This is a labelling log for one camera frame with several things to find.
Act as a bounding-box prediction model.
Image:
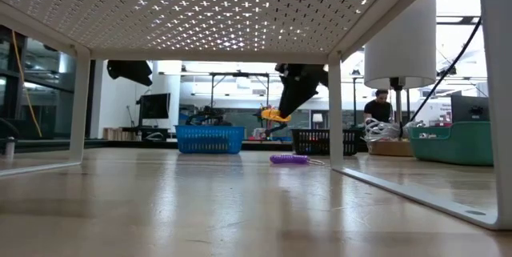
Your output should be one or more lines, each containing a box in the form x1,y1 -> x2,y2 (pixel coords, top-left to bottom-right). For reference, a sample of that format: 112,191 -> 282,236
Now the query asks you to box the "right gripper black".
275,63 -> 330,119

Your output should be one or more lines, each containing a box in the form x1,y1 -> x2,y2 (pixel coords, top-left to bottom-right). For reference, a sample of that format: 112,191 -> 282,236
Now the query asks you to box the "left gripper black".
106,61 -> 154,87

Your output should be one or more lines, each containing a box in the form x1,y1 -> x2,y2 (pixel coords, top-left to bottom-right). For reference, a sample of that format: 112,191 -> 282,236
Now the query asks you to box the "orange coil wristband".
260,107 -> 293,124

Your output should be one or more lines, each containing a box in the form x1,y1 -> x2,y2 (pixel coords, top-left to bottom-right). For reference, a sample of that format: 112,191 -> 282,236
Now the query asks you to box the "black computer monitor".
138,92 -> 172,128

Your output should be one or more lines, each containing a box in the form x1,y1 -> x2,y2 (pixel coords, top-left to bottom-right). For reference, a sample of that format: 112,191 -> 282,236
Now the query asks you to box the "black plastic basket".
290,128 -> 361,156

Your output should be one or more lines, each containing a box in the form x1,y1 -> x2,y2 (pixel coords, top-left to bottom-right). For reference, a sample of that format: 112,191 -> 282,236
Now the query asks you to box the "purple coil wristband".
269,154 -> 326,167

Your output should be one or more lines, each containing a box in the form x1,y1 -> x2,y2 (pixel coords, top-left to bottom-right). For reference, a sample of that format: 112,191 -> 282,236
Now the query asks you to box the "black equipment case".
139,126 -> 174,143

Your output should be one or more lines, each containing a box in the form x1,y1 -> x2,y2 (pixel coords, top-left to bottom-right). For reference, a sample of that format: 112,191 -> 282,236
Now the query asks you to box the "stack of books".
102,126 -> 141,142

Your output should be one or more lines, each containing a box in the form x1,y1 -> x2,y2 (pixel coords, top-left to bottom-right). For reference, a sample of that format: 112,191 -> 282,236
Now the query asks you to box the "white perforated metal shelf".
0,0 -> 512,232

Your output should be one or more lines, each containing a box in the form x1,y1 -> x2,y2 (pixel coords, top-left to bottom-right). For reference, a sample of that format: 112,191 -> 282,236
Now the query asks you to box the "blue plastic basket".
174,124 -> 246,155

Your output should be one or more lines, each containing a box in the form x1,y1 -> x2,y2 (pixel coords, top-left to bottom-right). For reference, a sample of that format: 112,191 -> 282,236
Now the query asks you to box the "person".
362,89 -> 396,125

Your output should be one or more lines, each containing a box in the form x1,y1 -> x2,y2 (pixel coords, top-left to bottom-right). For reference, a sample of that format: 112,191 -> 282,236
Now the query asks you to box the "white shade table lamp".
362,0 -> 438,158

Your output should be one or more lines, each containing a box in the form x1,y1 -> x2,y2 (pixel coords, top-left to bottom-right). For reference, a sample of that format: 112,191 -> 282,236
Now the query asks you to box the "green plastic tray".
407,121 -> 494,167

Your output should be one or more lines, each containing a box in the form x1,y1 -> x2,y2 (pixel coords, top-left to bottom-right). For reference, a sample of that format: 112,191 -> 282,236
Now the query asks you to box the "dark grey equipment box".
450,94 -> 490,124

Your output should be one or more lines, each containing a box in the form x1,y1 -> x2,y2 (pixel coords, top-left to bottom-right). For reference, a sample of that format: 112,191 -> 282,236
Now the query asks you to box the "black background gantry frame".
207,71 -> 271,126

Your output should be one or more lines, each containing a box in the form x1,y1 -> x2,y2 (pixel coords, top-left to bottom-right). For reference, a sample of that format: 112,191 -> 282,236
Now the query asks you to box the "yellow hanging cable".
10,29 -> 44,138

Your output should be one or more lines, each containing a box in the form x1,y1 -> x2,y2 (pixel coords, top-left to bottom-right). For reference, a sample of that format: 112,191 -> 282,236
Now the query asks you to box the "black aluminium table frame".
0,139 -> 295,152

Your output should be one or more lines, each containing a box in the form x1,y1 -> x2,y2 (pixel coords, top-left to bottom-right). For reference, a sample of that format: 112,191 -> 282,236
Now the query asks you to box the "black right arm tether cable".
408,16 -> 482,122

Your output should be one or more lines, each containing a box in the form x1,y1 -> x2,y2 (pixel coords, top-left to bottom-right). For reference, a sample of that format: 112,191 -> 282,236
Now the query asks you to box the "white cylinder post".
2,136 -> 17,159

